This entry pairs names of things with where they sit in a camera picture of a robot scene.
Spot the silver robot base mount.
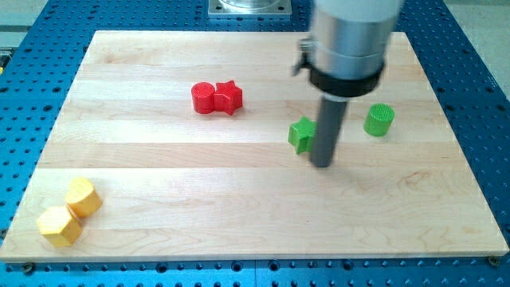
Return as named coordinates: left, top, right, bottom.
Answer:
left=208, top=0, right=292, bottom=16

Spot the green cylinder block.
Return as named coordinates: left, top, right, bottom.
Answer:
left=363, top=103, right=395, bottom=136

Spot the green star block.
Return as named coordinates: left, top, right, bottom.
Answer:
left=288, top=116, right=316, bottom=154

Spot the light wooden board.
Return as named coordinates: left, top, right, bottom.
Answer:
left=1, top=31, right=508, bottom=262

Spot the red cylinder block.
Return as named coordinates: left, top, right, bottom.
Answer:
left=191, top=82, right=215, bottom=114

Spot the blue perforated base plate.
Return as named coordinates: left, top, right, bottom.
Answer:
left=1, top=1, right=509, bottom=286

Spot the yellow heart block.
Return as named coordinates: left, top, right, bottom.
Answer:
left=65, top=177, right=103, bottom=218

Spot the red star block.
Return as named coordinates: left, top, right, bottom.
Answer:
left=214, top=81, right=243, bottom=116

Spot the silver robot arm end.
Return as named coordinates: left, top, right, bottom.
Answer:
left=292, top=0, right=403, bottom=98

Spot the yellow hexagon block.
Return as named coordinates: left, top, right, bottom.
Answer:
left=36, top=206, right=83, bottom=247

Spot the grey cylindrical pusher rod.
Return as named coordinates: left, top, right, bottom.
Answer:
left=310, top=93, right=348, bottom=167

